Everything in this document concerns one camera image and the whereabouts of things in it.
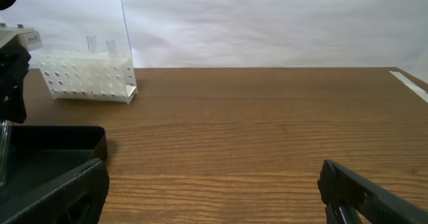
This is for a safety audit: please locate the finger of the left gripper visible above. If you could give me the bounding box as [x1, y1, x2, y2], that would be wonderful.
[0, 80, 27, 124]

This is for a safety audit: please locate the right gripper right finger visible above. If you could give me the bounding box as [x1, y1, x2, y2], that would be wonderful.
[317, 159, 428, 224]

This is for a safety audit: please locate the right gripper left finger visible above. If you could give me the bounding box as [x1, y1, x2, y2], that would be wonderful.
[0, 158, 110, 224]

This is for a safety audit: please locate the clear test tube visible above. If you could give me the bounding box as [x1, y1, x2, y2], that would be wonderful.
[86, 35, 98, 54]
[105, 39, 117, 57]
[0, 119, 11, 188]

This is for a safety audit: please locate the black tray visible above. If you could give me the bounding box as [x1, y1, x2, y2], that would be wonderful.
[0, 125, 108, 215]

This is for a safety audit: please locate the white test tube rack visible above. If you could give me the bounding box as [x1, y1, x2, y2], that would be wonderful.
[37, 48, 138, 104]

